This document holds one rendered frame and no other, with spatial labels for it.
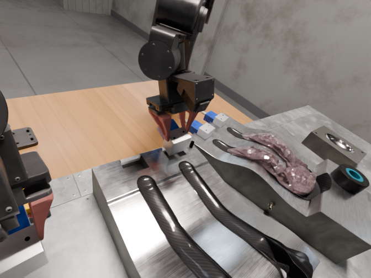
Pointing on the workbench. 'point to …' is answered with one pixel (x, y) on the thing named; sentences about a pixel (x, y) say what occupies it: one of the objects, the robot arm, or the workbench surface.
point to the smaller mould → (333, 147)
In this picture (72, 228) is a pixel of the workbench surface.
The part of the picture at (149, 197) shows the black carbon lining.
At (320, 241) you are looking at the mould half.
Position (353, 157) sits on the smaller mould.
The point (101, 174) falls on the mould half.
